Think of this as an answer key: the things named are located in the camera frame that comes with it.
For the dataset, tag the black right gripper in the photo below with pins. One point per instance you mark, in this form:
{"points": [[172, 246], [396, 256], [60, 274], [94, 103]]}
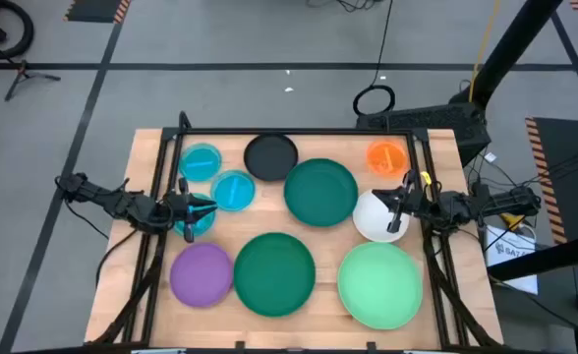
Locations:
{"points": [[412, 201]]}

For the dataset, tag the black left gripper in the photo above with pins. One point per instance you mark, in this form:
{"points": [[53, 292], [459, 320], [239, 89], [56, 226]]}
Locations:
{"points": [[178, 209]]}

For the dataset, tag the teal transparent plastic plate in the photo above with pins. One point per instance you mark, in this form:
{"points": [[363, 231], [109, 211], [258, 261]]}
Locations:
{"points": [[200, 162], [233, 191], [201, 227]]}

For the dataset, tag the white plastic plate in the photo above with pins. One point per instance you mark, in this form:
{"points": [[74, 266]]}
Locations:
{"points": [[372, 221]]}

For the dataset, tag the orange transparent plastic plate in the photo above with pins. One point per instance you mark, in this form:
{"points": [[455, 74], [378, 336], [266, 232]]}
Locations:
{"points": [[387, 158]]}

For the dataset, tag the purple plastic plate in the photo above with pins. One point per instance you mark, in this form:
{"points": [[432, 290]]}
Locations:
{"points": [[201, 275]]}

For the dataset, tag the light green plastic plate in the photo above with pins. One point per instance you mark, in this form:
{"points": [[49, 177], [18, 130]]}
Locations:
{"points": [[380, 285]]}

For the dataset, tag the black plastic plate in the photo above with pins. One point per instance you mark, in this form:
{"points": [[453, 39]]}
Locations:
{"points": [[271, 157]]}

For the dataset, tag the dark green plastic plate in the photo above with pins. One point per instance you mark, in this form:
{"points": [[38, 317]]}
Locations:
{"points": [[274, 274], [321, 193]]}

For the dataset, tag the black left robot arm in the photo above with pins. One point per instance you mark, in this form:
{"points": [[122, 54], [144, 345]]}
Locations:
{"points": [[122, 204]]}

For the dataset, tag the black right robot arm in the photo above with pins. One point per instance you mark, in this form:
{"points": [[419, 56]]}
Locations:
{"points": [[495, 199]]}

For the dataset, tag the yellow tape tag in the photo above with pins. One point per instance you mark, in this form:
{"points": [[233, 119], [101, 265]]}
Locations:
{"points": [[425, 178]]}

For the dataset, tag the white printed paper sheet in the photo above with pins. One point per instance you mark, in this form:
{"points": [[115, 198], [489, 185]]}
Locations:
{"points": [[515, 255]]}

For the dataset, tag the black vertical pole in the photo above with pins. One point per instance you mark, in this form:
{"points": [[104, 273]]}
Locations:
{"points": [[510, 49], [549, 255]]}

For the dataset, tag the black tripod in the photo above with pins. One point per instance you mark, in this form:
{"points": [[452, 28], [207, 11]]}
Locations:
{"points": [[22, 74]]}

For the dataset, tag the black metal table frame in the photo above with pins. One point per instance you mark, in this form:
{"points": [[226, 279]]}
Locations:
{"points": [[294, 132]]}

